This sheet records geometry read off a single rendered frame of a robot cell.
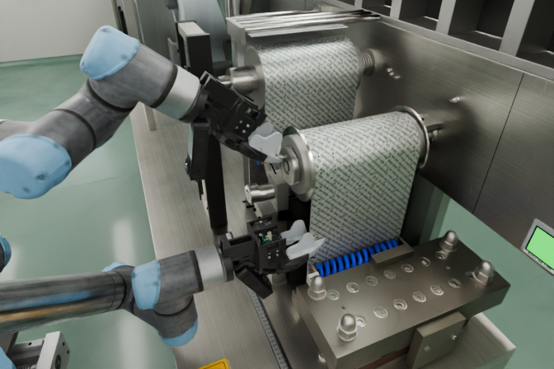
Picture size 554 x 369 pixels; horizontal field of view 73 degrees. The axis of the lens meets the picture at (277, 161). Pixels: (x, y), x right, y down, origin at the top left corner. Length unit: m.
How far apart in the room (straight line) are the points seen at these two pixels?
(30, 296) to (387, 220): 0.66
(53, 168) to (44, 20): 5.72
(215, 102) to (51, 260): 2.08
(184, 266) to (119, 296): 0.16
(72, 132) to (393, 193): 0.59
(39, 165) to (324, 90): 0.61
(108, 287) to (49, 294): 0.11
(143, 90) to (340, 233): 0.48
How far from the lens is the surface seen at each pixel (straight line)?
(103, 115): 0.59
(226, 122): 0.61
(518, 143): 0.76
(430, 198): 0.94
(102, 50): 0.55
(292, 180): 0.70
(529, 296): 2.46
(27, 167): 0.50
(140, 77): 0.56
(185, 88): 0.57
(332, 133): 0.70
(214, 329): 0.90
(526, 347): 2.23
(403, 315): 0.78
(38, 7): 6.18
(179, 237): 1.10
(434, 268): 0.88
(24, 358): 1.19
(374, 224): 0.84
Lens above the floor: 1.64
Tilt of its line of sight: 32 degrees down
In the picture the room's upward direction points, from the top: straight up
